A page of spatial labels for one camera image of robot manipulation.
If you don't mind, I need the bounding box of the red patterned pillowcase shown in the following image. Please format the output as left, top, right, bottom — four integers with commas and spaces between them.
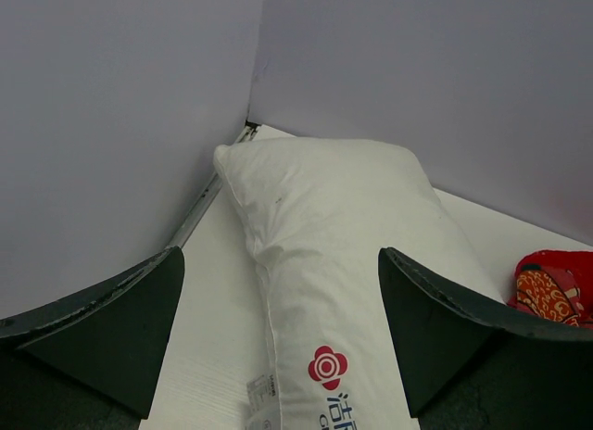
508, 250, 592, 329

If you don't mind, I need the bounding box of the aluminium left side rail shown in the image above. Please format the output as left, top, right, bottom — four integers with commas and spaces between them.
167, 121, 259, 247

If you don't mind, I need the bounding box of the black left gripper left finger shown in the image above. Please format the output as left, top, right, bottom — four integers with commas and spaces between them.
1, 247, 185, 429

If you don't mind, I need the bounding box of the white pillow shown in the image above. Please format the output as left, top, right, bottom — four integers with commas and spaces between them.
214, 137, 500, 429

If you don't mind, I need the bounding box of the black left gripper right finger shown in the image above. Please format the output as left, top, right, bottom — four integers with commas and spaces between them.
378, 247, 592, 429

